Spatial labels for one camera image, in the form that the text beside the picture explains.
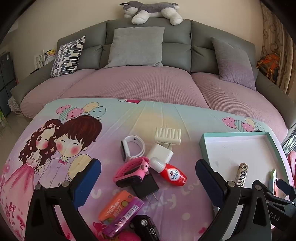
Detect gold patterned lighter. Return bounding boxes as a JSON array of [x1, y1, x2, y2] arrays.
[[234, 163, 248, 187]]

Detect pink smart watch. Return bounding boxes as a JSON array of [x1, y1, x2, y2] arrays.
[[113, 157, 149, 188]]

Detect white smart band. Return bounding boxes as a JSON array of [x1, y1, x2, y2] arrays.
[[120, 135, 145, 162]]

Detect black toy car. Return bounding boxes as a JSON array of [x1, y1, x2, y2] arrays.
[[129, 215, 160, 241]]

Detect black power adapter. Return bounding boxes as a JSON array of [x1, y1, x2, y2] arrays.
[[132, 172, 159, 203]]

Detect red white glue bottle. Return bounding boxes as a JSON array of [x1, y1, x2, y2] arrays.
[[149, 157, 187, 186]]

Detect white power adapter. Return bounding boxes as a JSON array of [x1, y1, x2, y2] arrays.
[[147, 144, 174, 164]]

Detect cream plastic hair claw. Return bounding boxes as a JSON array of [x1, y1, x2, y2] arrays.
[[154, 127, 182, 148]]

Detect pink brown puppy figure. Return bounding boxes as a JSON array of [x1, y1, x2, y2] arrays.
[[112, 230, 141, 241]]

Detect red round stool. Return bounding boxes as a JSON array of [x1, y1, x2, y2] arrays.
[[287, 151, 296, 178]]

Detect teal shallow cardboard tray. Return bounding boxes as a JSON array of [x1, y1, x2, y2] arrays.
[[199, 131, 296, 204]]

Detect cartoon couple printed blanket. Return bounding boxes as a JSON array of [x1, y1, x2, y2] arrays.
[[0, 97, 292, 241]]

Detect orange decorative ornament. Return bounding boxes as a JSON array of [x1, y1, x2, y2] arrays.
[[256, 52, 280, 84]]

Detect dark cabinet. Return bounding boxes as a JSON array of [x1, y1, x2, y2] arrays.
[[0, 52, 16, 118]]

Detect grey purple cushion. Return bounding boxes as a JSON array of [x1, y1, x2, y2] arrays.
[[211, 37, 256, 90]]

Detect black white patterned cushion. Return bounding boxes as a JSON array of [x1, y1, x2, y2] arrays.
[[51, 36, 86, 78]]

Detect books beside sofa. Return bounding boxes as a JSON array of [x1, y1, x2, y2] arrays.
[[33, 49, 56, 69]]

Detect grey sofa with pink cover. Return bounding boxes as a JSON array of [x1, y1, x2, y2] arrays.
[[11, 18, 295, 138]]

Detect patterned beige curtain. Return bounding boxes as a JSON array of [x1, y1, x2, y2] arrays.
[[260, 3, 295, 96]]

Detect grey white plush dog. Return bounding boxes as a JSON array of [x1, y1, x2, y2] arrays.
[[119, 1, 183, 26]]

